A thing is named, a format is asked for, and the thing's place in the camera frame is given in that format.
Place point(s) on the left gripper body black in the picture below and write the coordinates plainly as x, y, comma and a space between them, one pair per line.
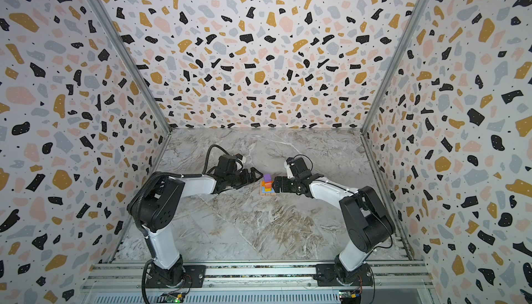
236, 180

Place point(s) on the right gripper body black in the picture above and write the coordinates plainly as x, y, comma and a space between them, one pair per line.
289, 183

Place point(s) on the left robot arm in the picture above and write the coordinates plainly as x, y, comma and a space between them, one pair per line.
154, 207

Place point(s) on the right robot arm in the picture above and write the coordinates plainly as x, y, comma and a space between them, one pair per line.
367, 220

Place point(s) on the right electronics board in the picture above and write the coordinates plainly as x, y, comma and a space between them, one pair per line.
350, 297

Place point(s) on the electronics board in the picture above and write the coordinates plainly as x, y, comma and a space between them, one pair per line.
173, 297
350, 297

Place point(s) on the left electronics board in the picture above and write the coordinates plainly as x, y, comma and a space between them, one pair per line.
173, 297

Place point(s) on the left corner aluminium profile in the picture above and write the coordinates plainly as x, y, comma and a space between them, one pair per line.
115, 39

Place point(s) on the corner aluminium profile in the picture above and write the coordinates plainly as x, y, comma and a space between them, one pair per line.
115, 39
396, 59

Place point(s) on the right corner aluminium profile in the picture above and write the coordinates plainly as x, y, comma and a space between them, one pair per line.
396, 59

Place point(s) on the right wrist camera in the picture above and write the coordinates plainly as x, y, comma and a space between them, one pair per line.
289, 163

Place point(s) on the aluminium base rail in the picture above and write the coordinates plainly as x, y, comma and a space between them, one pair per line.
260, 282

